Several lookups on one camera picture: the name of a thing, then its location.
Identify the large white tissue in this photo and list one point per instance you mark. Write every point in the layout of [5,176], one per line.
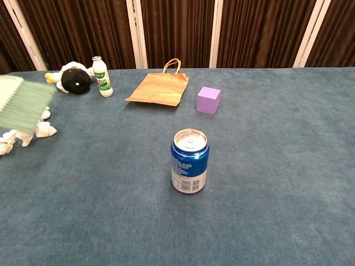
[45,129]

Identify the green striped cloth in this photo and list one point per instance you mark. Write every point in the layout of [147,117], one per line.
[25,105]

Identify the small white tissue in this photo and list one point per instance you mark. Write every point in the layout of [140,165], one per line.
[7,144]

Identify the blue white soda can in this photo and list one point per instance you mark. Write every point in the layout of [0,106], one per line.
[190,166]

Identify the purple cube block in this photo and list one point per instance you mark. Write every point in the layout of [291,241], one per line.
[208,102]

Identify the brown paper bag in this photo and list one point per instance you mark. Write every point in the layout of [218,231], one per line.
[161,88]

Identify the small white green bottle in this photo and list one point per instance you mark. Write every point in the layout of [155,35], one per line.
[103,80]

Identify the brown pleated curtain panel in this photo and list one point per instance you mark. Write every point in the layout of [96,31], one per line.
[8,41]
[177,30]
[83,30]
[335,33]
[260,30]

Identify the blue felt table cover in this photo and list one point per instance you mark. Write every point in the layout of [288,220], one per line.
[277,166]

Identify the white black plush toy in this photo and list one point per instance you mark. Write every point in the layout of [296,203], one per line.
[75,81]

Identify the white screen frame post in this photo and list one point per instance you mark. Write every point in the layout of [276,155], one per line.
[136,33]
[25,33]
[216,33]
[311,33]

